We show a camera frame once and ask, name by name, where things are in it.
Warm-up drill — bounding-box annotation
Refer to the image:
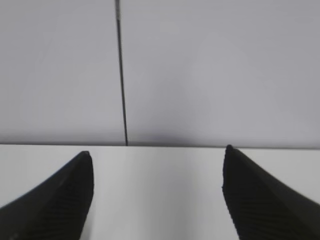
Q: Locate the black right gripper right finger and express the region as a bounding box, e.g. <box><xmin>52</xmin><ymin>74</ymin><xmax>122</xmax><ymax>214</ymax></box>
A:
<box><xmin>222</xmin><ymin>145</ymin><xmax>320</xmax><ymax>240</ymax></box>

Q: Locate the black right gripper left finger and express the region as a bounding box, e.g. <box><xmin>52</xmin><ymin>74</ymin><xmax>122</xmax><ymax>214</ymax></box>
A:
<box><xmin>0</xmin><ymin>151</ymin><xmax>94</xmax><ymax>240</ymax></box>

